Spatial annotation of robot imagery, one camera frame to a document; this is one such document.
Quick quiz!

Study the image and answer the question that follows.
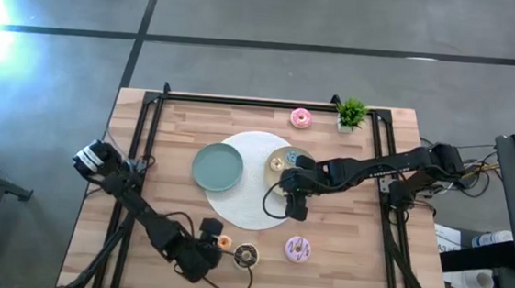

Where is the large donut chocolate icing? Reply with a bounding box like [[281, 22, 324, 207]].
[[231, 241, 262, 272]]

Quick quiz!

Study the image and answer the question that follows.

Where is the black aluminium table frame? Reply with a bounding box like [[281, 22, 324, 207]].
[[62, 73, 469, 288]]

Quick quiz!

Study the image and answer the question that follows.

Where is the large donut purple icing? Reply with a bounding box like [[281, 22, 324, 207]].
[[283, 235, 314, 265]]

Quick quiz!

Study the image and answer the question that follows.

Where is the teal round plate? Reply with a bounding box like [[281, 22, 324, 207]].
[[189, 140, 246, 195]]

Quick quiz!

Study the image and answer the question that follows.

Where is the small potted green plant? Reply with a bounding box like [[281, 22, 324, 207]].
[[334, 96, 371, 135]]

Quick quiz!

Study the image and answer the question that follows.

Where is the white paper sheet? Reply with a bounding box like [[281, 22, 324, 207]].
[[432, 224, 464, 256]]

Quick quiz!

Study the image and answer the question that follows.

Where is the white plastic bottle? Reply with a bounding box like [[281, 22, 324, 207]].
[[469, 227, 515, 251]]

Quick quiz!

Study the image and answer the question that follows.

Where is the grey metal mounting bracket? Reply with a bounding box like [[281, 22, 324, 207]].
[[377, 176, 395, 195]]

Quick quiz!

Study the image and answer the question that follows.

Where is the white paper cup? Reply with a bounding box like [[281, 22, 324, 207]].
[[462, 268, 497, 288]]

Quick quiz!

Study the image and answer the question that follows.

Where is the black cable bundle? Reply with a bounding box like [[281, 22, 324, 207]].
[[417, 137, 502, 201]]

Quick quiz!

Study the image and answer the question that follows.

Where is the yellow cable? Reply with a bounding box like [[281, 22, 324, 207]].
[[464, 160, 501, 181]]

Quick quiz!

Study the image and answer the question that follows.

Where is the small donut yellow icing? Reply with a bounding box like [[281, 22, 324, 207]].
[[216, 234, 234, 252]]

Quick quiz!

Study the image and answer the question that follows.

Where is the white round woven placemat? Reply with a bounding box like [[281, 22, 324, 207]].
[[201, 127, 305, 235]]

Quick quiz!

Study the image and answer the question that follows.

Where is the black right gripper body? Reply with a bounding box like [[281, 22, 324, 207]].
[[277, 153, 334, 224]]

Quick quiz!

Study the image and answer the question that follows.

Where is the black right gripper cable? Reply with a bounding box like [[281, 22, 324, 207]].
[[260, 179, 297, 222]]

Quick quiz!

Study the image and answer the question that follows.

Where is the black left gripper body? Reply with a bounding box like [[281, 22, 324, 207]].
[[171, 214, 228, 285]]

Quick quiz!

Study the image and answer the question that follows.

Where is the large donut pink icing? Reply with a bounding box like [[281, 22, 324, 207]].
[[288, 106, 314, 131]]

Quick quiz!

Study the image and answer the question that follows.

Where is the beige round plate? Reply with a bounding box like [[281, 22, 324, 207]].
[[262, 143, 318, 200]]

